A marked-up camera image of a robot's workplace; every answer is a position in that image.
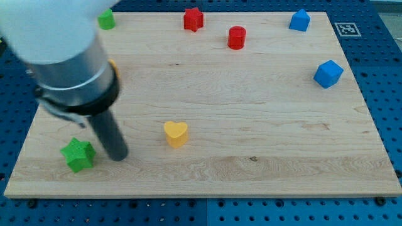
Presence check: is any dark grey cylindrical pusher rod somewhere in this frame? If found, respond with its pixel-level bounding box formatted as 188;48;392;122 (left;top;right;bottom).
88;110;128;161

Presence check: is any yellow block behind arm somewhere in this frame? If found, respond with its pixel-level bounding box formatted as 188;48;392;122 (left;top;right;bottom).
108;59;120;78

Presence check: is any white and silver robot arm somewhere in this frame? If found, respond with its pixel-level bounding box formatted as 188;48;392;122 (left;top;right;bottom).
1;0;128;161

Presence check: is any yellow heart block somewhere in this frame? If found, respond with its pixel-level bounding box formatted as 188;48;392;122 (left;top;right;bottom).
164;121;188;148

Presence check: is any green star block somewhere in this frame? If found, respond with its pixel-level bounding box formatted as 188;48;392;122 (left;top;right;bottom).
60;137;96;173

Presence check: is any green block top left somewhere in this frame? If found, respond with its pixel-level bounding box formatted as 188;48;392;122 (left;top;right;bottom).
97;9;116;30

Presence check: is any wooden board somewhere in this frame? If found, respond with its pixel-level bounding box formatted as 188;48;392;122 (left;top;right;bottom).
4;12;401;198

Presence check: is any red star block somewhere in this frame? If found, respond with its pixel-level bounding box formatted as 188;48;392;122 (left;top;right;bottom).
183;8;204;32

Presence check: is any red cylinder block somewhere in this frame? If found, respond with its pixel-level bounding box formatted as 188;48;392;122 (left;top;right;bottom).
227;26;247;50

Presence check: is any blue pentagon block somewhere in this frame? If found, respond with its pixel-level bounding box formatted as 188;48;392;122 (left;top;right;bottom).
289;9;311;31

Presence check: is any blue cube block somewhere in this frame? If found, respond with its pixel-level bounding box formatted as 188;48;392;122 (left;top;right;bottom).
313;60;344;89

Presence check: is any white fiducial marker tag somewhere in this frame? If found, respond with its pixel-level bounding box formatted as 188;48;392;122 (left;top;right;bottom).
334;22;361;37

